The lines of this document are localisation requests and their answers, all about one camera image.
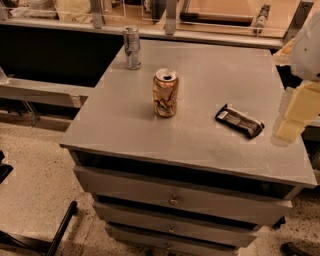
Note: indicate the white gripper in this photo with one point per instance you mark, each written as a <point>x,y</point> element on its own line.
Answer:
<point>307,53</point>

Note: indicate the orange soda can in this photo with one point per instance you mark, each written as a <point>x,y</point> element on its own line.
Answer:
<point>165,91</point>

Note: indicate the silver soda can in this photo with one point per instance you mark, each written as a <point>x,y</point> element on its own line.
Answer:
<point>132,47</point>

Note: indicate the black snack bar wrapper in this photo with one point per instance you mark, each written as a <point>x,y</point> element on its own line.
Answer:
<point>239,121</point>

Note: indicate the grey drawer cabinet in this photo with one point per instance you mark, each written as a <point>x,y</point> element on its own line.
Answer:
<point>228,186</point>

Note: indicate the black object bottom right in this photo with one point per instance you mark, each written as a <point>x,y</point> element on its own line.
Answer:
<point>289,249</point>

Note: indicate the top drawer knob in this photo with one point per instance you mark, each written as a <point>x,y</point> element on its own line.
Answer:
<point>173,201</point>

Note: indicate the drawer knob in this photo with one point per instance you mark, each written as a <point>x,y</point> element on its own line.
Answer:
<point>171,229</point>
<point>173,201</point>

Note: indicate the middle drawer knob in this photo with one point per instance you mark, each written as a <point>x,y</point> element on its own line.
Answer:
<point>171,229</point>

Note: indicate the black chair leg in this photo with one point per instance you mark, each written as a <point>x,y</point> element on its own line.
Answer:
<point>38,246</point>

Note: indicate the metal shelf rail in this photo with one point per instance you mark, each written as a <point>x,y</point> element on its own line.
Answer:
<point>44,92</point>

